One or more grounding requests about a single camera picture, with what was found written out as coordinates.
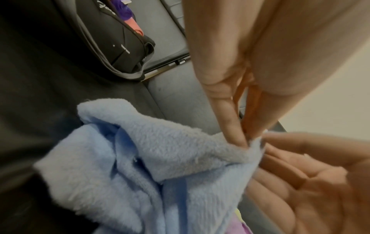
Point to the person's right hand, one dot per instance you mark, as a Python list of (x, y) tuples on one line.
[(326, 194)]

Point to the person's left hand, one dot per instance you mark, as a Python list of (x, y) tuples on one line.
[(219, 45)]

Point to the light blue fluffy towel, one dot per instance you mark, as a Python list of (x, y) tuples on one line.
[(121, 171)]

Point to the silver metal trim strip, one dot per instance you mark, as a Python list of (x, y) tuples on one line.
[(166, 66)]

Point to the orange item in bag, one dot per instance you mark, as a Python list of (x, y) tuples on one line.
[(135, 27)]

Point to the pink and yellow cloth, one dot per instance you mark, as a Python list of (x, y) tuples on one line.
[(241, 222)]

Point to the purple item in bag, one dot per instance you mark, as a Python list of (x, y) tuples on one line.
[(124, 8)]

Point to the person's dark grey garment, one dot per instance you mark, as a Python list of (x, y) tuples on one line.
[(31, 86)]

